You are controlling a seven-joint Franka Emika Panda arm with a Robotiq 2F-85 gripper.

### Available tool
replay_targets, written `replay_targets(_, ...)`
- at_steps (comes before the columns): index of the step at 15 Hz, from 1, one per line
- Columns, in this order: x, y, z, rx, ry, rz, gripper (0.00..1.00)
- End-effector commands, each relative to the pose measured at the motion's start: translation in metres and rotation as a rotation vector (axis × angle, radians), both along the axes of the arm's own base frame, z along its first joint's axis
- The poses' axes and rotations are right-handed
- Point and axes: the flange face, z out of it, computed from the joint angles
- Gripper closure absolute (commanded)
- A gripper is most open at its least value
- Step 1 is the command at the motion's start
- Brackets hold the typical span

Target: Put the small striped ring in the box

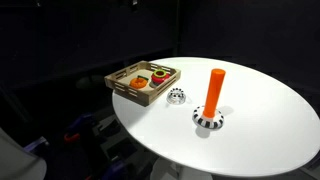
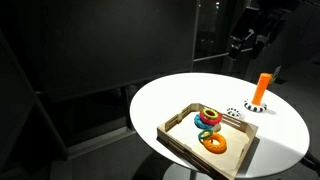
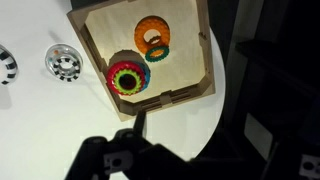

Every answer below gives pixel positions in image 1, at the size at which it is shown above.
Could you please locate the wooden slatted tray box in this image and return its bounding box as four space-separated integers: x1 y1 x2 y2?
104 61 181 106

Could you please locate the green toy ring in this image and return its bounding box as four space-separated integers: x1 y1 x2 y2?
152 68 169 79

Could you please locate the small striped clear ring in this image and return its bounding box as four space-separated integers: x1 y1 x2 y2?
166 87 187 106

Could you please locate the orange stacking post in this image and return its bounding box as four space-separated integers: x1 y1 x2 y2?
203 69 226 118

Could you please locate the large black white striped ring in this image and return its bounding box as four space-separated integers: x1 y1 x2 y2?
191 105 225 131

